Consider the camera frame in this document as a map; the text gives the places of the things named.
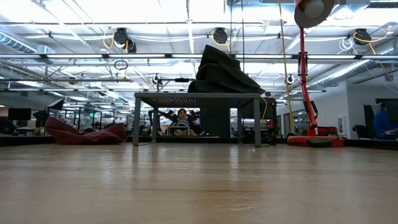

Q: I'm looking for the dark grey cloth hat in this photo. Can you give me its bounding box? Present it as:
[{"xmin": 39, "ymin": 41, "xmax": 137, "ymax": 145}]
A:
[
  {"xmin": 195, "ymin": 63, "xmax": 262, "ymax": 90},
  {"xmin": 187, "ymin": 79, "xmax": 266, "ymax": 95},
  {"xmin": 198, "ymin": 44, "xmax": 242, "ymax": 72}
]

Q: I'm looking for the maroon cloth hat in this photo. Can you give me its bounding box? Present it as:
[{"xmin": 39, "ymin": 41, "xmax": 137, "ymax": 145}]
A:
[{"xmin": 44, "ymin": 116, "xmax": 128, "ymax": 146}]

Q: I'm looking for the grey perforated metal stand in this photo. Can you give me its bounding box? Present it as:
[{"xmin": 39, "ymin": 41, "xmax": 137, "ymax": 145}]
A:
[{"xmin": 132, "ymin": 91, "xmax": 262, "ymax": 147}]

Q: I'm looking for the person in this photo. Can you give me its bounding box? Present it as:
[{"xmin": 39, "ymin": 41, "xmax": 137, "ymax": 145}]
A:
[
  {"xmin": 372, "ymin": 102, "xmax": 398, "ymax": 140},
  {"xmin": 169, "ymin": 108, "xmax": 200, "ymax": 137}
]

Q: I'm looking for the black cabinet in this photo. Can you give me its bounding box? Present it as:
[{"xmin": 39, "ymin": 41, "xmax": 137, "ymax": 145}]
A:
[{"xmin": 198, "ymin": 107, "xmax": 232, "ymax": 138}]

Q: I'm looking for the red desk lamp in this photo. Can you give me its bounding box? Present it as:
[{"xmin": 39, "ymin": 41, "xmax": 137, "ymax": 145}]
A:
[{"xmin": 285, "ymin": 0, "xmax": 345, "ymax": 148}]

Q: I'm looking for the black office chair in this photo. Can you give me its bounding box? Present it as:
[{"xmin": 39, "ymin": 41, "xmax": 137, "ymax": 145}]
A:
[{"xmin": 352, "ymin": 124, "xmax": 374, "ymax": 140}]

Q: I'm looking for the black computer monitor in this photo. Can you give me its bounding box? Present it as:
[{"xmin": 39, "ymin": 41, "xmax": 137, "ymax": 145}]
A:
[{"xmin": 7, "ymin": 107, "xmax": 32, "ymax": 122}]

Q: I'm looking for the black ceiling cord reel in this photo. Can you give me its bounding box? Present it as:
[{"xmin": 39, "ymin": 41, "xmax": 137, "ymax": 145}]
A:
[
  {"xmin": 113, "ymin": 27, "xmax": 138, "ymax": 54},
  {"xmin": 354, "ymin": 27, "xmax": 373, "ymax": 47},
  {"xmin": 212, "ymin": 27, "xmax": 229, "ymax": 45}
]

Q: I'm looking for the yellow hanging cord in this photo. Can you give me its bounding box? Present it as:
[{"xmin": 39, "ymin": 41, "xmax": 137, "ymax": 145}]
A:
[{"xmin": 277, "ymin": 0, "xmax": 295, "ymax": 133}]

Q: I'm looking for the silver ventilation duct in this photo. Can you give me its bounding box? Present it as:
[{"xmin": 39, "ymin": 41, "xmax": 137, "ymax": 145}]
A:
[{"xmin": 309, "ymin": 58, "xmax": 376, "ymax": 88}]

